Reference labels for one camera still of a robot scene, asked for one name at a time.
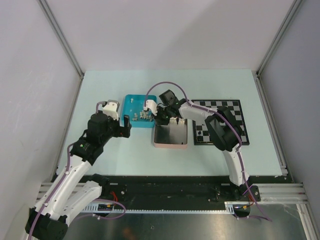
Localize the pink plastic tray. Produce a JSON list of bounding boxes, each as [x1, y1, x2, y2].
[[153, 117, 188, 150]]

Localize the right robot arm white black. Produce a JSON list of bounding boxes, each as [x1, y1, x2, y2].
[[144, 90, 250, 201]]

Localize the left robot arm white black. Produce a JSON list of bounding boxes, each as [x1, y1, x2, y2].
[[25, 110, 132, 240]]

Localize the white chess pieces cluster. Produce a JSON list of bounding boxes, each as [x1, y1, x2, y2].
[[132, 110, 154, 122]]

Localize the blue plastic tray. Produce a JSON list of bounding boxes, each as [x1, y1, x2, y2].
[[121, 94, 155, 128]]

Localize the black silver chessboard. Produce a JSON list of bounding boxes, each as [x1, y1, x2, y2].
[[192, 99, 250, 146]]

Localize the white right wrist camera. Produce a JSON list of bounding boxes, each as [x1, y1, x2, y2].
[[143, 99, 158, 116]]

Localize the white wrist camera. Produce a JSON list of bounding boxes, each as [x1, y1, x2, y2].
[[143, 99, 158, 116], [102, 100, 120, 121]]

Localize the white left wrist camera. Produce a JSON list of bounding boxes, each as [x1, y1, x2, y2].
[[102, 100, 120, 121]]

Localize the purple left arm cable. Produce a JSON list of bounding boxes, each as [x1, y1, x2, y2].
[[24, 100, 127, 240]]

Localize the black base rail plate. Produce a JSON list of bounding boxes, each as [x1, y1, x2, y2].
[[102, 175, 261, 212]]

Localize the grey cable duct strip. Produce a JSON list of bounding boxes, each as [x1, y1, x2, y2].
[[81, 203, 234, 215]]

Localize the aluminium frame post left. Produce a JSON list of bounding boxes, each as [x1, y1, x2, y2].
[[37, 0, 84, 80]]

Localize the aluminium frame post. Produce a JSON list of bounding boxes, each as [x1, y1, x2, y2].
[[255, 0, 305, 76], [37, 0, 84, 80]]

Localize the aluminium frame post right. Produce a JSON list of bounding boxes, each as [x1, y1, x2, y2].
[[255, 0, 305, 76]]

